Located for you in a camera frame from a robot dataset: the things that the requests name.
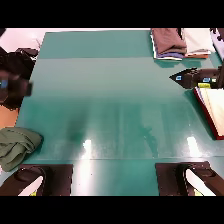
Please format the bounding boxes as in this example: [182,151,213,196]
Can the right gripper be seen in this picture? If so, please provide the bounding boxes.
[179,67,202,90]

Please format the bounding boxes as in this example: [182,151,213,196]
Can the green garment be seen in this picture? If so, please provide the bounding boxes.
[0,126,45,173]

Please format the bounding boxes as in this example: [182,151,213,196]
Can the orange garment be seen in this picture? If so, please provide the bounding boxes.
[185,53,210,60]

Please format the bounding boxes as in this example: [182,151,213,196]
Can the purple garment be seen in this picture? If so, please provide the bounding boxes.
[153,49,185,62]

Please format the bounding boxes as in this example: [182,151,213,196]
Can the cream garment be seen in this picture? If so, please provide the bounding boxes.
[198,87,224,137]

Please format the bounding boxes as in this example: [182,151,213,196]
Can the white garment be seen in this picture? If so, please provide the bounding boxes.
[181,28,213,56]

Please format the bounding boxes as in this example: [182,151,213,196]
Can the brown garment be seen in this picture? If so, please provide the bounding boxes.
[151,28,188,57]

